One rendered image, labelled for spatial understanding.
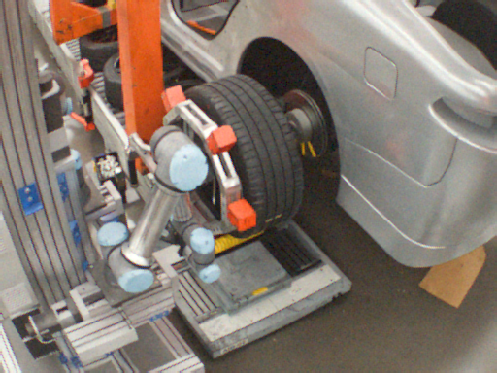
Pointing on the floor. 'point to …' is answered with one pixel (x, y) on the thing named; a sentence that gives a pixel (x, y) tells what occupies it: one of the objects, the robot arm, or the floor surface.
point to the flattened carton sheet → (454, 277)
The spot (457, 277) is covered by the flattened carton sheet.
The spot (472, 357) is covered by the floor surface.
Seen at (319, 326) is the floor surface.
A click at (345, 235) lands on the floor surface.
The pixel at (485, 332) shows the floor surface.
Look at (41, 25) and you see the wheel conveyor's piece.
